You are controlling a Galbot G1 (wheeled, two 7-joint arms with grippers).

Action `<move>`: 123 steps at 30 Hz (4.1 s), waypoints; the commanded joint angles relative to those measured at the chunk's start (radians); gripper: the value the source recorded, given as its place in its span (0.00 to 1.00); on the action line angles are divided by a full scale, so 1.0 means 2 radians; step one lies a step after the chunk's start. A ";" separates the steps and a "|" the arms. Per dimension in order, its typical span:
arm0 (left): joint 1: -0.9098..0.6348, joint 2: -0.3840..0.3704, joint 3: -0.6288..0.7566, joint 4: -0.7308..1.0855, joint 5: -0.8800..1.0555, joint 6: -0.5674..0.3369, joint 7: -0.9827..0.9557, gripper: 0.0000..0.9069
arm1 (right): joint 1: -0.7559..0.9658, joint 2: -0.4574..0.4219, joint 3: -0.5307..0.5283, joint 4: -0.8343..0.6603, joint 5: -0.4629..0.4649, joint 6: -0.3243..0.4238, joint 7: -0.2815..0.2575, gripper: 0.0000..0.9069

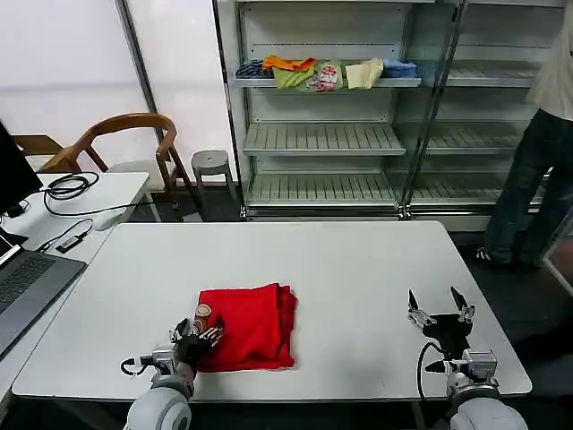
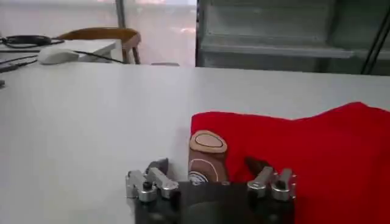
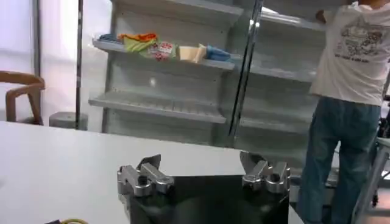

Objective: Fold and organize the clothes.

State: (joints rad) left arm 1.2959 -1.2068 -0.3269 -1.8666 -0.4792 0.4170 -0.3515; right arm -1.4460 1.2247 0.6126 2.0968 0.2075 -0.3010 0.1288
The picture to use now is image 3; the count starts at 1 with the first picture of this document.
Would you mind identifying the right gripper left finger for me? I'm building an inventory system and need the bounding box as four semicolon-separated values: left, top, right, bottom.
116;153;175;198

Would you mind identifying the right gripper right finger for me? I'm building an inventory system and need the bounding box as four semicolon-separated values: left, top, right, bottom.
239;150;291;195

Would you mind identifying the grey shelf with folded clothes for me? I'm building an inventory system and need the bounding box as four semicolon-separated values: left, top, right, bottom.
88;0;244;147

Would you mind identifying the grey round stool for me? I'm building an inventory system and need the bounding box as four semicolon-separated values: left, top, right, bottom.
48;111;89;131

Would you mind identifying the empty grey metal shelf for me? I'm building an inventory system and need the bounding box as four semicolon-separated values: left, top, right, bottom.
228;0;342;183

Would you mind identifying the black metal pole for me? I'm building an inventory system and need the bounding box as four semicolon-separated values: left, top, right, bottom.
74;0;84;130

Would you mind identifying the person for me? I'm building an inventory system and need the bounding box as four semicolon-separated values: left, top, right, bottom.
297;0;390;224

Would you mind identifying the brown wooden armchair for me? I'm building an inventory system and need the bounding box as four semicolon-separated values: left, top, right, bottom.
0;70;46;126

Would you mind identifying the silver metal frame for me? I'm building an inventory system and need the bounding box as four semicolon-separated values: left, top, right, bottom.
352;136;390;224

